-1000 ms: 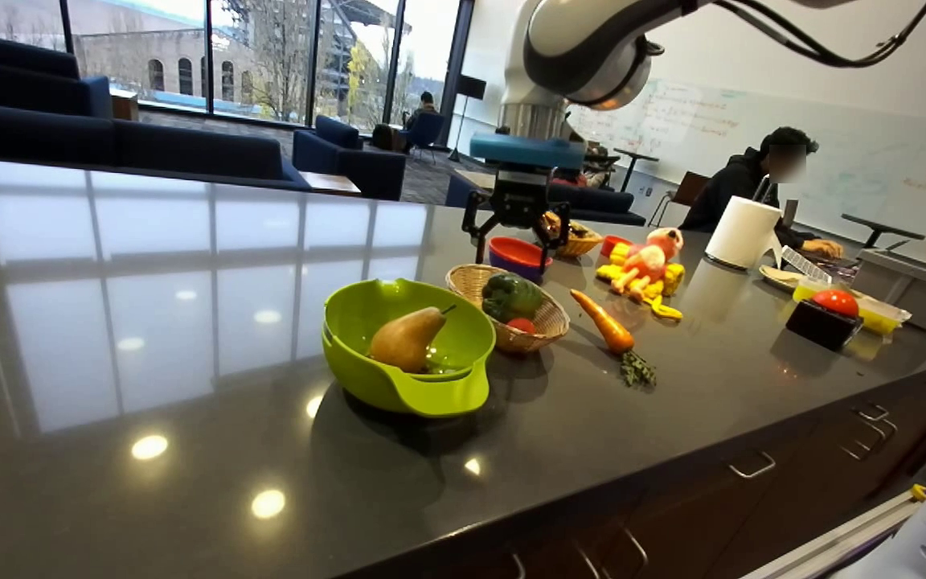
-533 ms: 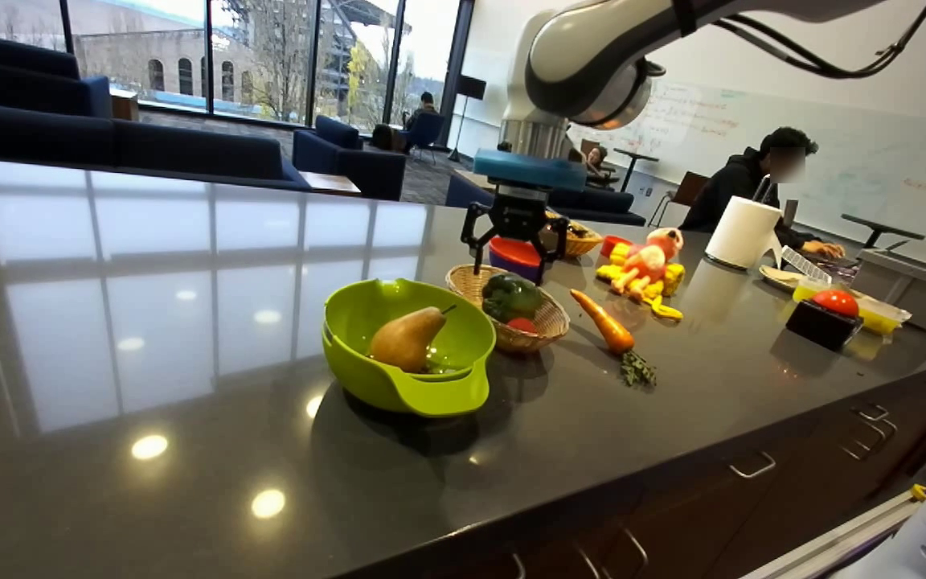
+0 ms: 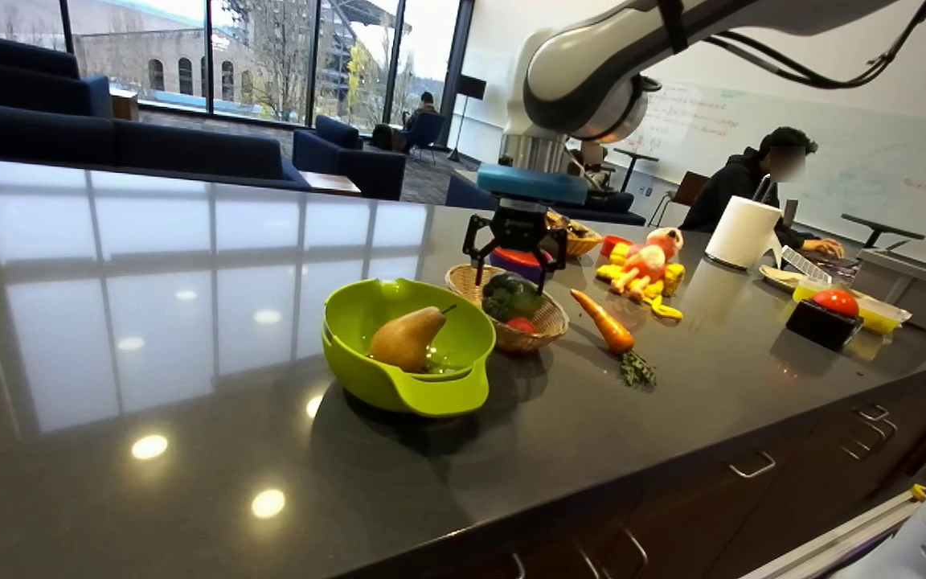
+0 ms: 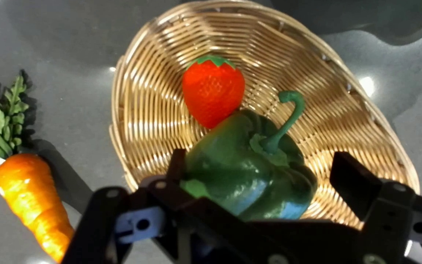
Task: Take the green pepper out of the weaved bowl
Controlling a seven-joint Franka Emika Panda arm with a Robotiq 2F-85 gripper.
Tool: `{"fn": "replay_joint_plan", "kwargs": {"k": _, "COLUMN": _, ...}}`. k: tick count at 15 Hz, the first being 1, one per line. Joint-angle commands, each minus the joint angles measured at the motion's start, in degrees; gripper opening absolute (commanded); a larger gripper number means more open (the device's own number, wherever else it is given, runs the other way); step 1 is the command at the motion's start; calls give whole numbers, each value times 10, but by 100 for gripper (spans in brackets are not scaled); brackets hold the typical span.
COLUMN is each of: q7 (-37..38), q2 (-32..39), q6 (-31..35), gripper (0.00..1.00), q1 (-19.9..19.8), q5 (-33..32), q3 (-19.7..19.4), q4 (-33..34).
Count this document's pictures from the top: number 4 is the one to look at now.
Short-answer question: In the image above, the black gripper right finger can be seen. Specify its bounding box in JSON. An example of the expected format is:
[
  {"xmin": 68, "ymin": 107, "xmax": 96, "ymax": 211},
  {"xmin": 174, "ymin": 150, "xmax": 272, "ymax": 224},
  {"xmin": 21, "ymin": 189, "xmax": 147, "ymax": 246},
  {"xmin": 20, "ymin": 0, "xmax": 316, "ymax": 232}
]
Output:
[{"xmin": 329, "ymin": 150, "xmax": 383, "ymax": 220}]

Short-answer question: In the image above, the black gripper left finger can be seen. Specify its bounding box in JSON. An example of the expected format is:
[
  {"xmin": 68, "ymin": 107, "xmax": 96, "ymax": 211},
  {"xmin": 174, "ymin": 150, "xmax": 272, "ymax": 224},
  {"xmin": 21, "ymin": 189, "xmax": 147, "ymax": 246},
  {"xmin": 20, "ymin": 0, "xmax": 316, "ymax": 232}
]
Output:
[{"xmin": 165, "ymin": 148, "xmax": 188, "ymax": 185}]

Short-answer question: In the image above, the green toy bell pepper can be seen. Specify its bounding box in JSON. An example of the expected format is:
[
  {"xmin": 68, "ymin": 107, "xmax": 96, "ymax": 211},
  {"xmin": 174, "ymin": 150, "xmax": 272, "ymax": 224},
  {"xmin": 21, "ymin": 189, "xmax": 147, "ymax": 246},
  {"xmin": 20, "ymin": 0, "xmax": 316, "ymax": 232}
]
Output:
[{"xmin": 178, "ymin": 90, "xmax": 317, "ymax": 223}]

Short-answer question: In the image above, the weaved wicker bowl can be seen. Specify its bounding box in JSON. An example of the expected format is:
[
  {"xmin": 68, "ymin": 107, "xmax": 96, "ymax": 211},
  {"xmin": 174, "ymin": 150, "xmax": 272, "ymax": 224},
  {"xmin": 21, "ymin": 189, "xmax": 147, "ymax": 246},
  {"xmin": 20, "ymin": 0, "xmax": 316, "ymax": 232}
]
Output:
[{"xmin": 106, "ymin": 0, "xmax": 422, "ymax": 232}]

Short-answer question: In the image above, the toy strawberry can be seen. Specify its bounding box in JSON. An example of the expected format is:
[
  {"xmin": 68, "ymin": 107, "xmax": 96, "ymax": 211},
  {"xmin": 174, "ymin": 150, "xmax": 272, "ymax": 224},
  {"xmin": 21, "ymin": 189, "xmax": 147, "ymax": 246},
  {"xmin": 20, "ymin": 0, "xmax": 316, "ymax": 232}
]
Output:
[{"xmin": 180, "ymin": 53, "xmax": 247, "ymax": 132}]

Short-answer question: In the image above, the orange toy carrot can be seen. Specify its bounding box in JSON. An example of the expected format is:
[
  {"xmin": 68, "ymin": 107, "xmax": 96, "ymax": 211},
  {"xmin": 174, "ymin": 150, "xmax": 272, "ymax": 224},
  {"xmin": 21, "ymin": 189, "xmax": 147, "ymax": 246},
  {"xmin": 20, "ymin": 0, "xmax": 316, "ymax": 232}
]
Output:
[{"xmin": 0, "ymin": 69, "xmax": 75, "ymax": 264}]

